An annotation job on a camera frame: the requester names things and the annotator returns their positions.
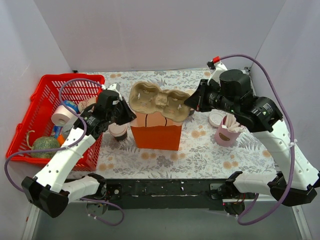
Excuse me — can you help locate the white cup lid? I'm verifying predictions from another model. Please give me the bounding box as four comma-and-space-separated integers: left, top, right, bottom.
108, 123, 128, 137

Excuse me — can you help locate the orange paper bag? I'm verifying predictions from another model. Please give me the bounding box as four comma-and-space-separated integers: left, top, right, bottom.
130, 112, 182, 151

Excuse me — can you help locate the stack of paper cups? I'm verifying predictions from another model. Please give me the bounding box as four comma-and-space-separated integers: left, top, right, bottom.
186, 89, 195, 117

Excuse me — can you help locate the black paper coffee cup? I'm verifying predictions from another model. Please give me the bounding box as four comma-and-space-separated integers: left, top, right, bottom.
113, 131, 128, 142

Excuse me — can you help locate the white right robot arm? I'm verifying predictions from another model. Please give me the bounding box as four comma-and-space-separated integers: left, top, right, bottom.
184, 57, 320, 207

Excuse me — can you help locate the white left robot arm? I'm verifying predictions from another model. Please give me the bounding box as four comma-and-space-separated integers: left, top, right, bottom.
21, 83, 136, 218

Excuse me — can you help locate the beige patterned cup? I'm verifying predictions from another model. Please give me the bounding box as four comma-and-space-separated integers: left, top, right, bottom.
78, 96, 97, 113

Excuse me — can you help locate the stack of white lids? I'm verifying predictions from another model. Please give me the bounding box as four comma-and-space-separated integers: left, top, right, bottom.
208, 111, 226, 128

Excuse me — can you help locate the white tape roll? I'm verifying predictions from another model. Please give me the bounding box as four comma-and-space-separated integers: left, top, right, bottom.
51, 105, 77, 127

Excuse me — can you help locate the pink straw holder cup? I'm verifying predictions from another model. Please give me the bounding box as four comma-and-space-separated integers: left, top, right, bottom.
214, 116, 241, 147

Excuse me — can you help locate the floral table mat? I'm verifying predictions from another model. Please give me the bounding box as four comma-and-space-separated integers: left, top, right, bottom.
81, 68, 276, 179

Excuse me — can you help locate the red plastic basket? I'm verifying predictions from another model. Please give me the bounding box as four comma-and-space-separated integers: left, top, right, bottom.
6, 73, 105, 157

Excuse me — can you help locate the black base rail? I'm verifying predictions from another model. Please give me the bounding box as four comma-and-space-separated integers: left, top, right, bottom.
77, 177, 253, 211

